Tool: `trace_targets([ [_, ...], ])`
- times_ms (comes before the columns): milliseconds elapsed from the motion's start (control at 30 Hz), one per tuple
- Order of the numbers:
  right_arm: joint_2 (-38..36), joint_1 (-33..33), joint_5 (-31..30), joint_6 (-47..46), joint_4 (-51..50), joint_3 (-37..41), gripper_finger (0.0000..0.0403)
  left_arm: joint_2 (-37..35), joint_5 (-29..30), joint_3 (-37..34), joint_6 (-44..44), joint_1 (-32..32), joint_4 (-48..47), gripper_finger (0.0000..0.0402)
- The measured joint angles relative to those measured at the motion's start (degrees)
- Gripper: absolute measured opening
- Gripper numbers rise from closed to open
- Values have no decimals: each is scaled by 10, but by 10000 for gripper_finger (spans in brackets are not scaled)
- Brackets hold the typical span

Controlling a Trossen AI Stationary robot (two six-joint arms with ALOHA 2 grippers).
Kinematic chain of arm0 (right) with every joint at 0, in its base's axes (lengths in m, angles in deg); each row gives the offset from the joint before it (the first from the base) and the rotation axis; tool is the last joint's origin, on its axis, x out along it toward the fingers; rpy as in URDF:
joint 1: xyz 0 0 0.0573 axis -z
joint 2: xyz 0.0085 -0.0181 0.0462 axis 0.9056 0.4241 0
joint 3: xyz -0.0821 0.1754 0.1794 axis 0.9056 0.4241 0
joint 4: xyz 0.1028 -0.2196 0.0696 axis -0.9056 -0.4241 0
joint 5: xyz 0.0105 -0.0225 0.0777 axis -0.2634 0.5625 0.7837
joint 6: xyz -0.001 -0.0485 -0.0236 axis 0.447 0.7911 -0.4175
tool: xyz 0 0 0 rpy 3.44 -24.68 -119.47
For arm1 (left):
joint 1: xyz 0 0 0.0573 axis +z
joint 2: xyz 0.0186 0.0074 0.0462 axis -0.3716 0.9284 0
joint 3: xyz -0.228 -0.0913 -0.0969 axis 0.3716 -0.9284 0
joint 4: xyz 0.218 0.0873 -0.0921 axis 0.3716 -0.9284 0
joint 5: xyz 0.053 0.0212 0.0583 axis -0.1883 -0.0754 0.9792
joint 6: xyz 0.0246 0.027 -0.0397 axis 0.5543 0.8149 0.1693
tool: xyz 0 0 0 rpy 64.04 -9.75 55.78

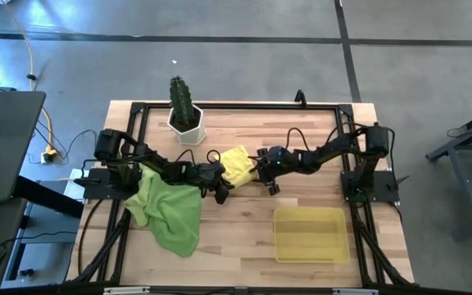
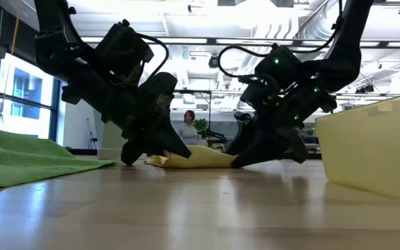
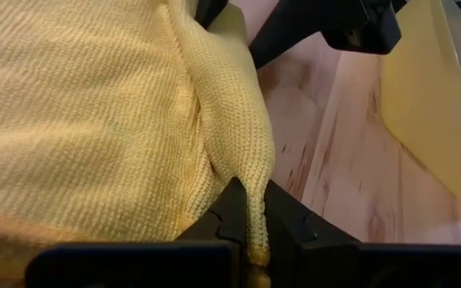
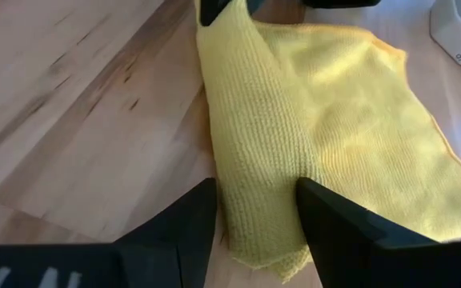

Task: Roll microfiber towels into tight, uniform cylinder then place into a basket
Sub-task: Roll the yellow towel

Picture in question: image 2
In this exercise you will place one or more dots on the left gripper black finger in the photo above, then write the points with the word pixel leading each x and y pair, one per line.
pixel 131 152
pixel 163 135

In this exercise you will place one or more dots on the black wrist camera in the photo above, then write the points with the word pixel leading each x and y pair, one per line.
pixel 259 92
pixel 160 87

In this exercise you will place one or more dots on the large window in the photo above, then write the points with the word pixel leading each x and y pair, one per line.
pixel 26 90

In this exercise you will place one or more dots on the black background gantry frame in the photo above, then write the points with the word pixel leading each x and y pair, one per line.
pixel 209 104

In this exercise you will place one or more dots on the thin background stand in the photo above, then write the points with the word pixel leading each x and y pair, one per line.
pixel 93 140

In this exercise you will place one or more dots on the long ceiling light rail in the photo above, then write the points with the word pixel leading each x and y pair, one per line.
pixel 221 41

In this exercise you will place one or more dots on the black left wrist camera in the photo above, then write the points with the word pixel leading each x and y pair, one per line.
pixel 160 87

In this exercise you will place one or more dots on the black background equipment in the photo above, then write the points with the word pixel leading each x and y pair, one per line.
pixel 217 138

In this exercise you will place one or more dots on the black ceiling camera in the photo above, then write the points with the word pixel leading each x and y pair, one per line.
pixel 365 89
pixel 214 62

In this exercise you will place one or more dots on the dark green microfiber towel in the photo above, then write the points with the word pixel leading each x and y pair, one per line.
pixel 30 163

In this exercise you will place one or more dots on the yellow translucent plastic basket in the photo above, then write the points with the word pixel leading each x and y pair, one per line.
pixel 377 149

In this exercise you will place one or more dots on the person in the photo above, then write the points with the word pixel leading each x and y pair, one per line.
pixel 187 133

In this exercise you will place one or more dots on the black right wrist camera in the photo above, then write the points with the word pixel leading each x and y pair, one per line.
pixel 259 92

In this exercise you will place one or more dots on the yellow microfiber towel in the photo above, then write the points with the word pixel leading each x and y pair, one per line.
pixel 200 159

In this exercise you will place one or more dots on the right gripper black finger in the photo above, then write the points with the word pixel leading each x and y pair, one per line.
pixel 259 149
pixel 299 149

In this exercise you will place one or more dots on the background potted plant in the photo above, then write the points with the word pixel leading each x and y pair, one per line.
pixel 201 125

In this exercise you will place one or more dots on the black aluminium table frame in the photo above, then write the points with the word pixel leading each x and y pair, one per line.
pixel 82 151

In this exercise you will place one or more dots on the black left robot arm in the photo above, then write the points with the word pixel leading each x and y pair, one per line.
pixel 57 45

